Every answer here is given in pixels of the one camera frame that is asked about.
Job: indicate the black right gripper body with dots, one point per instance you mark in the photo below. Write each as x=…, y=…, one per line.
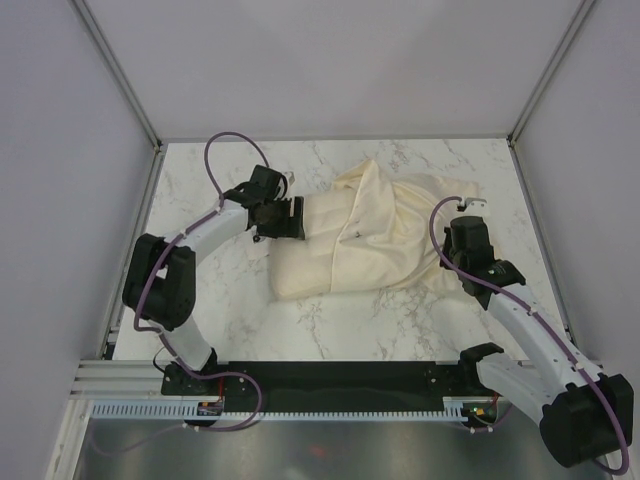
x=450, y=255

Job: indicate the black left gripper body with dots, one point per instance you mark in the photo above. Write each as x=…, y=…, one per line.
x=278, y=223

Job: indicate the cream pillow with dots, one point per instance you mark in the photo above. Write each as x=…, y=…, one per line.
x=303, y=268

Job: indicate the cream satin pillowcase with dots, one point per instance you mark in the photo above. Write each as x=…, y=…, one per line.
x=385, y=241

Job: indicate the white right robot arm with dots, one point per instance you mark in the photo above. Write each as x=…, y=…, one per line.
x=582, y=413

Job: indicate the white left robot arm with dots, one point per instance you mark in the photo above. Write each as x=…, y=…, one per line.
x=160, y=285

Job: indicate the shiny metal sheet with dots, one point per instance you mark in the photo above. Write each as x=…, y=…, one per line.
x=120, y=449

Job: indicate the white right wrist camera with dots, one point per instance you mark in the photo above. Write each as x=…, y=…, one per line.
x=471, y=203

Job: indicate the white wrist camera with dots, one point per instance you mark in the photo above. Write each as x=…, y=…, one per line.
x=471, y=203
x=289, y=177

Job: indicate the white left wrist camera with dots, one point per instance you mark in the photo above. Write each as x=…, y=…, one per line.
x=289, y=177

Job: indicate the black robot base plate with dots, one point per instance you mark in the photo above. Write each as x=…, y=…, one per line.
x=357, y=386

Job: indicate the white slotted cable duct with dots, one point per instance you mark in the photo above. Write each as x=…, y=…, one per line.
x=193, y=410

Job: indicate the left aluminium frame post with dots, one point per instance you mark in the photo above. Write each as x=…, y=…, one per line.
x=100, y=41

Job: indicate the aluminium frame post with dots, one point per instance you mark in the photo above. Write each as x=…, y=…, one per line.
x=100, y=41
x=570, y=34

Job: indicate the right aluminium frame post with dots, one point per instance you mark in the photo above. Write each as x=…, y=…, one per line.
x=570, y=34

